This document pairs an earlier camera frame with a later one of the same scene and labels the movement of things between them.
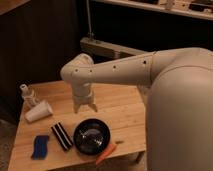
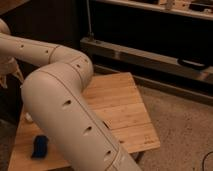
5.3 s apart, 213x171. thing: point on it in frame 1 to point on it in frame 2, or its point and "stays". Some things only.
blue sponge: [40, 147] stays
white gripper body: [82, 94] to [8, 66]
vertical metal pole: [90, 33] stays
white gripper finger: [76, 108] to [3, 82]
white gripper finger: [93, 106] to [18, 74]
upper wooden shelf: [192, 8] stays
